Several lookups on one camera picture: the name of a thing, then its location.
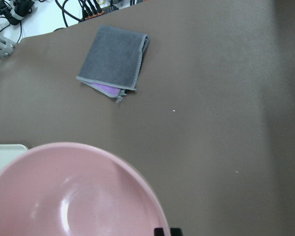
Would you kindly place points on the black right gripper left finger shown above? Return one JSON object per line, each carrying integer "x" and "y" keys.
{"x": 159, "y": 232}

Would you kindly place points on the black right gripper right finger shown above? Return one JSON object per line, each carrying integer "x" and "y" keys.
{"x": 176, "y": 231}

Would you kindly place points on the small pink bowl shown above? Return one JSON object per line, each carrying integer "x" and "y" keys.
{"x": 71, "y": 189}

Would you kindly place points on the grey folded cloth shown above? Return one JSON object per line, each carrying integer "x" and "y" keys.
{"x": 114, "y": 61}

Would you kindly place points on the cream rabbit tray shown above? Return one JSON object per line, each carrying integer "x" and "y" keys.
{"x": 8, "y": 152}

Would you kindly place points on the aluminium camera post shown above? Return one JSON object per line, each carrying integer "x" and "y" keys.
{"x": 7, "y": 46}

